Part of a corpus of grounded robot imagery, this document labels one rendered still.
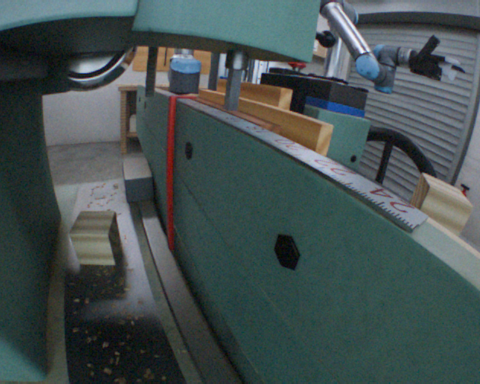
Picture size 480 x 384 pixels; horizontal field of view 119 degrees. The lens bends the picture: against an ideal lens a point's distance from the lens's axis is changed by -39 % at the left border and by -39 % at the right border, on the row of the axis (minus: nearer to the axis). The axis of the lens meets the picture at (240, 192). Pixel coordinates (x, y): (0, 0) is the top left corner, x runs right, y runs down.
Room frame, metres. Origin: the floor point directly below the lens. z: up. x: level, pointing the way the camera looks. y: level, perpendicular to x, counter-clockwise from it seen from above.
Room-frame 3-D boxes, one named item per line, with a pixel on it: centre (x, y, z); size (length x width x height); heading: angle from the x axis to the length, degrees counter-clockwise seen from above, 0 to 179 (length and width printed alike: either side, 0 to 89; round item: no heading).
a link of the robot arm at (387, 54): (0.84, -0.47, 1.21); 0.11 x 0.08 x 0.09; 35
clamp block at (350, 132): (0.37, -0.10, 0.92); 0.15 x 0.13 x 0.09; 33
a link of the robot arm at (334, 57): (1.05, -0.32, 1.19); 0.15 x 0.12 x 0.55; 125
